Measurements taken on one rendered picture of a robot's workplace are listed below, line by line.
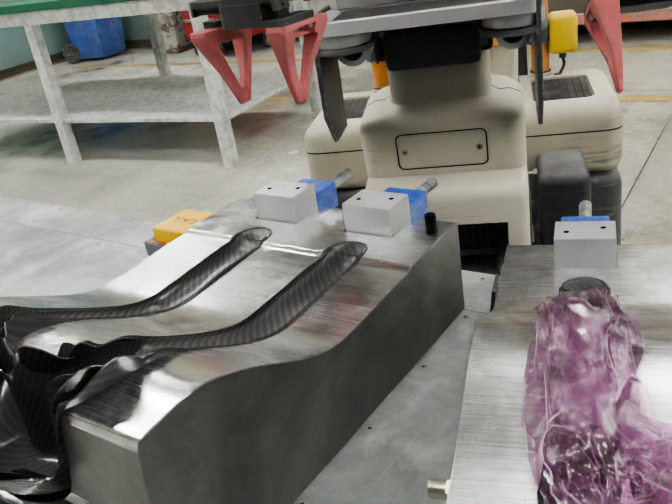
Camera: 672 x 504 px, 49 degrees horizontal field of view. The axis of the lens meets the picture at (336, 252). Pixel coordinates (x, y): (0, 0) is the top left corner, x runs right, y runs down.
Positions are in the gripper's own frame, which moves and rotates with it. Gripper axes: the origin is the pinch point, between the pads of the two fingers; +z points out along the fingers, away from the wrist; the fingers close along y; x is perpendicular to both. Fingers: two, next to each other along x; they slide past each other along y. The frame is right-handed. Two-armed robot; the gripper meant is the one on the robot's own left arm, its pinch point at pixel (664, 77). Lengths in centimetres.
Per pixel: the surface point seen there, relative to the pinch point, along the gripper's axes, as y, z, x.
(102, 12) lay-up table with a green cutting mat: -203, -113, 268
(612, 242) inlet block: -4.7, 13.2, -0.4
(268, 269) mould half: -33.6, 14.0, -3.6
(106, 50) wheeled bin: -402, -206, 619
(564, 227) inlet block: -8.3, 11.7, 1.9
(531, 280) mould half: -11.4, 16.1, -0.8
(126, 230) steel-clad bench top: -64, 8, 27
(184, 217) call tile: -52, 7, 21
